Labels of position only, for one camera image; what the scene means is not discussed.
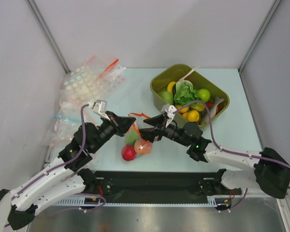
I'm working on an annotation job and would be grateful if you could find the aluminium corner post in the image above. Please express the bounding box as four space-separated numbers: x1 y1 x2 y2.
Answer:
25 0 70 74
238 0 283 73

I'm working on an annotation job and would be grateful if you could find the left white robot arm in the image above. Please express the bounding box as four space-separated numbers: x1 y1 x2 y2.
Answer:
0 111 136 232

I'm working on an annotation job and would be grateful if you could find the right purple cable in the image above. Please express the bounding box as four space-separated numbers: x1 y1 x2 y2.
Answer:
171 101 290 213

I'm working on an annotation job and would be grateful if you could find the green toy cabbage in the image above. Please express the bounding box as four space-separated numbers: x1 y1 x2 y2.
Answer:
174 80 200 105

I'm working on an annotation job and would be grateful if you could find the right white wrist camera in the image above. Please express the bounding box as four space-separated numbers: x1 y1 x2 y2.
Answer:
161 103 177 128

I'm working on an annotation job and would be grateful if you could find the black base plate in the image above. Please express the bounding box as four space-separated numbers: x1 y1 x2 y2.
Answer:
92 171 242 199

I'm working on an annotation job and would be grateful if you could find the pile of spare zip bags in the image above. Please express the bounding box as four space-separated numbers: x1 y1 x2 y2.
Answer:
42 56 125 147

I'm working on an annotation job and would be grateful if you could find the white cable duct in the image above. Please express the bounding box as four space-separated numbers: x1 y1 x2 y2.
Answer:
54 195 229 207

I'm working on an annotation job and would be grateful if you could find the red toy apple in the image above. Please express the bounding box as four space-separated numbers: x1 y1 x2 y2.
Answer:
121 145 137 161

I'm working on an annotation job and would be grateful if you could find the green toy cucumber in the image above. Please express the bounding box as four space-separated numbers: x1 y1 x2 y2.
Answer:
125 129 139 145

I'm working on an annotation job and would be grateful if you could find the yellow toy star fruit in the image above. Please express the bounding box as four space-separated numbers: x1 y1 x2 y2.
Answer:
190 102 205 112

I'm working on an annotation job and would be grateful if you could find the clear orange-zipper bag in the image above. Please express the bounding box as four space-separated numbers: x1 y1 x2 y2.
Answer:
121 113 152 161

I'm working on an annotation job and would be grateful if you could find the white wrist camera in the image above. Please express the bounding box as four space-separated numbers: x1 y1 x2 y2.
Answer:
92 100 110 120
161 103 177 128

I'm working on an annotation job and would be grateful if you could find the olive green plastic bin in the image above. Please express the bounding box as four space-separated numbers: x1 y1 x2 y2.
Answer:
150 64 230 127

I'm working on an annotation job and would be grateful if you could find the aluminium frame rail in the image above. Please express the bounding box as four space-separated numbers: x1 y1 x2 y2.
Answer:
246 188 273 198

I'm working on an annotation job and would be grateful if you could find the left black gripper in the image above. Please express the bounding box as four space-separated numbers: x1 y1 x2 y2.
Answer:
90 110 135 153

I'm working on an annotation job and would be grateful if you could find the yellow toy pear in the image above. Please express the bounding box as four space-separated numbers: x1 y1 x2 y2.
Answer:
175 105 189 114

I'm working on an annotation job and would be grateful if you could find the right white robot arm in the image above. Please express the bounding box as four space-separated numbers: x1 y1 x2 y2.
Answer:
139 114 290 199

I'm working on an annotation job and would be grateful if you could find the right aluminium corner post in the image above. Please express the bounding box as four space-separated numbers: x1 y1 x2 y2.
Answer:
238 0 283 73

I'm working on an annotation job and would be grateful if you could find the green toy bell pepper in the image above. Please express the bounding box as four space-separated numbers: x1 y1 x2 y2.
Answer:
159 91 174 105

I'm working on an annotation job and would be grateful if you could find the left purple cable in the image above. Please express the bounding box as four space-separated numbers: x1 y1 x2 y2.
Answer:
3 104 107 228

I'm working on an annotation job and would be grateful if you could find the yellow toy banana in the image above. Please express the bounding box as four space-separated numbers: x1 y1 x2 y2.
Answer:
167 81 176 94

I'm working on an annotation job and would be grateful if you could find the left aluminium corner post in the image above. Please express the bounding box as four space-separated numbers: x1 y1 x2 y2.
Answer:
25 0 70 74

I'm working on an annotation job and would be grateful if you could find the purple cable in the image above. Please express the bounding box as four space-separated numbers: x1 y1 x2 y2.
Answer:
3 104 107 228
171 101 290 213

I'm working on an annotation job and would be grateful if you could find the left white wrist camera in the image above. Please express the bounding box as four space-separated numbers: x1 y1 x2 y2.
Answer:
92 100 110 120

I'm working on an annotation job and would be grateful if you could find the grey toy fish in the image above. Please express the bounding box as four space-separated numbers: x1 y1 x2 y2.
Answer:
199 97 225 125

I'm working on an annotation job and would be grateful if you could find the toy peach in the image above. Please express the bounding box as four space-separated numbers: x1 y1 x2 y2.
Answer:
134 140 152 155

